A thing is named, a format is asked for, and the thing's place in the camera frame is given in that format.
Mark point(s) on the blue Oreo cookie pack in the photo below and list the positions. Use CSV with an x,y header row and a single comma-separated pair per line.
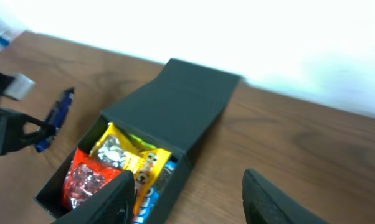
x,y
153,193

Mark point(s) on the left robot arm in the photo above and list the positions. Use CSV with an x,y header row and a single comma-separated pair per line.
x,y
5,81

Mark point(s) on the yellow Hacks candy bag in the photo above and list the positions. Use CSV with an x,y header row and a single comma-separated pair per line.
x,y
115,149

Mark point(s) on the dark green open box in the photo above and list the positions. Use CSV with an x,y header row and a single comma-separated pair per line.
x,y
175,110

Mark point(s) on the red Hacks candy bag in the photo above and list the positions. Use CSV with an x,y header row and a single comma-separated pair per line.
x,y
86,176

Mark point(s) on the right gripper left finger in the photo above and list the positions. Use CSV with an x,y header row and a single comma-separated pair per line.
x,y
112,204

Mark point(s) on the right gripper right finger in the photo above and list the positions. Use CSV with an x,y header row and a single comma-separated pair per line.
x,y
264,203

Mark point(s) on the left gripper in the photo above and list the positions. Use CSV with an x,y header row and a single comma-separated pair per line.
x,y
13,138

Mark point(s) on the green gummy candy bag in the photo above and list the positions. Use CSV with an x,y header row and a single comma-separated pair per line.
x,y
140,144

